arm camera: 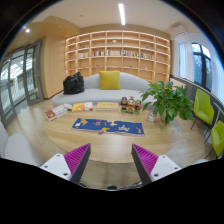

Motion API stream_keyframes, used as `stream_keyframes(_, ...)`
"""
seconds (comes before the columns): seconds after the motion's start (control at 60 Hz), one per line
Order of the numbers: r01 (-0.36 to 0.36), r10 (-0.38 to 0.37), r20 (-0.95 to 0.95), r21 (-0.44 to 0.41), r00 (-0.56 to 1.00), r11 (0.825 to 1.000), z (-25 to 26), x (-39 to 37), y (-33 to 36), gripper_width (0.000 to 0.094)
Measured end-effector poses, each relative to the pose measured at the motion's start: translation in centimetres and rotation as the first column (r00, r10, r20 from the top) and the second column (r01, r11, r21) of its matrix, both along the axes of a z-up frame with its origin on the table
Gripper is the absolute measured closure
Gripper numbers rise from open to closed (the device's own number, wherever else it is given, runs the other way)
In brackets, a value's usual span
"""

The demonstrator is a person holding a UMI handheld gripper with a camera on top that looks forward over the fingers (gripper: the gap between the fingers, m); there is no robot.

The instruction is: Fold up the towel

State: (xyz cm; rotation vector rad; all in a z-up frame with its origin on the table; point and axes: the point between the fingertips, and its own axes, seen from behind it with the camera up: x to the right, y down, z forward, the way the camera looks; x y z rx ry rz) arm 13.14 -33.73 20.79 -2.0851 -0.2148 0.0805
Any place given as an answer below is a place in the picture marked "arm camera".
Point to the white air conditioner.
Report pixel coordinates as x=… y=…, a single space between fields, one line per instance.
x=179 y=30

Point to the black bag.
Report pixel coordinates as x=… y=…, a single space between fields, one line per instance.
x=74 y=84

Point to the blue patterned towel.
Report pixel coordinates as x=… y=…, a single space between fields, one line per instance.
x=105 y=126

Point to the lime green chair near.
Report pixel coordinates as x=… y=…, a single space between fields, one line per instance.
x=217 y=134

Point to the colourful figurine toy set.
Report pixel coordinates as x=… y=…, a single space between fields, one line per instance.
x=130 y=105

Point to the yellow picture book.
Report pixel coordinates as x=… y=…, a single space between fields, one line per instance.
x=81 y=107

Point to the yellow cushion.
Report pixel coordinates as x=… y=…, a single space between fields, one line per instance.
x=109 y=80

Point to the red white magazine stack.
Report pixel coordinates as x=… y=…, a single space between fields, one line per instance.
x=58 y=111

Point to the white sheer curtain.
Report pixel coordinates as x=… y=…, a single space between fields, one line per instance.
x=186 y=69

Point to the grey curved sofa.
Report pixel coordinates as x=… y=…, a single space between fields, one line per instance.
x=131 y=86

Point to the green potted plant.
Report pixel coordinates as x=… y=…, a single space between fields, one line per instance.
x=169 y=101

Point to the wooden wall bookshelf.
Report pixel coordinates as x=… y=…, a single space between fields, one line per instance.
x=141 y=54

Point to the lime green chair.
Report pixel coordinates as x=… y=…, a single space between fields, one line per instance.
x=217 y=134
x=203 y=109

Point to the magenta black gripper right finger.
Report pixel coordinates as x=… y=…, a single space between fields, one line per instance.
x=151 y=167

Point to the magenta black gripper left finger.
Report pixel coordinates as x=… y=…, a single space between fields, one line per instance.
x=69 y=166

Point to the dark framed window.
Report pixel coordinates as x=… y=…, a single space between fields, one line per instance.
x=202 y=66

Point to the yellow flat box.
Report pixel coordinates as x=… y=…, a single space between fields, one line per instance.
x=107 y=106

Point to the lime green chair far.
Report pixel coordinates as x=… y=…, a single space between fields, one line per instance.
x=203 y=109

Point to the glass double door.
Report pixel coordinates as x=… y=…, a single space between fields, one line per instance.
x=20 y=81

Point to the white ceiling light strip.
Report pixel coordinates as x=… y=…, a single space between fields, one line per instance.
x=122 y=13

